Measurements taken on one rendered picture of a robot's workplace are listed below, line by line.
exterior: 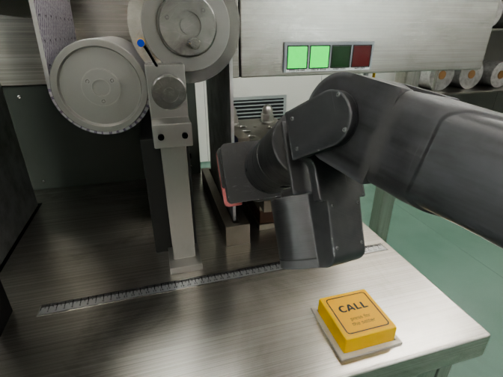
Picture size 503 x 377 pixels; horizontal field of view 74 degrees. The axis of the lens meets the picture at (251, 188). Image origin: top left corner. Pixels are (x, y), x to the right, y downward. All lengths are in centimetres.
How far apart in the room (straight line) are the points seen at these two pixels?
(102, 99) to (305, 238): 35
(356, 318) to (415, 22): 82
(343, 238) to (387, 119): 10
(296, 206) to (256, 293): 26
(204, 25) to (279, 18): 42
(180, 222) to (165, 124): 16
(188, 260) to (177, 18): 35
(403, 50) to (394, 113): 87
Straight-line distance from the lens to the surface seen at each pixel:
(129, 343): 47
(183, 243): 55
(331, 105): 22
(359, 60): 98
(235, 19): 51
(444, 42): 115
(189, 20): 48
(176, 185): 50
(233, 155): 36
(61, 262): 64
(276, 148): 26
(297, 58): 89
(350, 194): 26
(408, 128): 19
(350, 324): 45
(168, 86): 42
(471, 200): 19
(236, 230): 58
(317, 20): 92
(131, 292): 53
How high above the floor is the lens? 124
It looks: 25 degrees down
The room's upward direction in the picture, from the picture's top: straight up
